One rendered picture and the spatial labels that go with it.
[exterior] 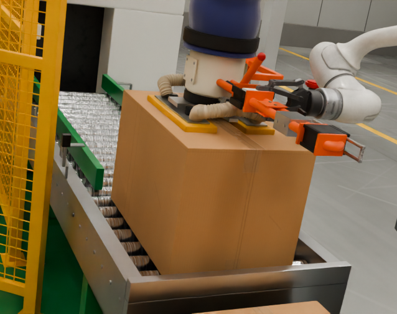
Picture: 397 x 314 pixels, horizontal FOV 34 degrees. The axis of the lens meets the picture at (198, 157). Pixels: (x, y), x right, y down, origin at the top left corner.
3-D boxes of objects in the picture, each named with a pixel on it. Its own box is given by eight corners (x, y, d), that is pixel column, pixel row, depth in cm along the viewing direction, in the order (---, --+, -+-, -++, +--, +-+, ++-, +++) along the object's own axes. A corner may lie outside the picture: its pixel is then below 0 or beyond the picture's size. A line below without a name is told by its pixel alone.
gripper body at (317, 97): (326, 92, 177) (298, 90, 173) (320, 121, 180) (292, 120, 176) (312, 85, 183) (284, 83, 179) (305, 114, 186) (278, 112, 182)
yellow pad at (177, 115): (146, 99, 208) (148, 85, 206) (175, 101, 212) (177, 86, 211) (185, 133, 179) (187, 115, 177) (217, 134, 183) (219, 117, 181)
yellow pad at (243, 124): (200, 103, 216) (202, 88, 214) (226, 104, 220) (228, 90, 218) (244, 134, 187) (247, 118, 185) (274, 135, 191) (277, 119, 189)
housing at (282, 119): (270, 128, 158) (274, 110, 157) (294, 128, 161) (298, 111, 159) (285, 136, 152) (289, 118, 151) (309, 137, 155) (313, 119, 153)
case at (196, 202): (110, 198, 229) (123, 89, 217) (211, 197, 246) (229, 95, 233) (167, 284, 178) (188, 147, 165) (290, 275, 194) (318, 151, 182)
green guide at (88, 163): (9, 82, 366) (10, 66, 364) (28, 83, 371) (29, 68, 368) (73, 190, 230) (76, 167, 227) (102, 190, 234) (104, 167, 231)
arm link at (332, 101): (338, 124, 181) (320, 123, 179) (320, 114, 189) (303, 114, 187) (345, 93, 179) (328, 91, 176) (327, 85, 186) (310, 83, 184)
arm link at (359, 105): (330, 130, 185) (314, 98, 192) (373, 132, 191) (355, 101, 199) (350, 104, 177) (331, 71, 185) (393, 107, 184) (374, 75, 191)
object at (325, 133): (294, 143, 147) (299, 122, 145) (322, 144, 150) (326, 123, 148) (314, 156, 139) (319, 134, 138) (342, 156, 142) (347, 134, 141)
